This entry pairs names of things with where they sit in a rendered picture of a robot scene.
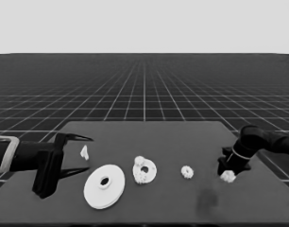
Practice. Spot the small white T-shaped piece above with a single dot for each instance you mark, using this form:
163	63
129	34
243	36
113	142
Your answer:
85	154

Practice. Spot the white round carrier with pins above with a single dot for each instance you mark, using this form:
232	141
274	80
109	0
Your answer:
153	171

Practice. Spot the large thick white disc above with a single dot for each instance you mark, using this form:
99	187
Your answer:
94	195

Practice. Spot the small white toothed gear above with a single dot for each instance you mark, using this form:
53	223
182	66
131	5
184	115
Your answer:
138	180
230	178
184	172
137	162

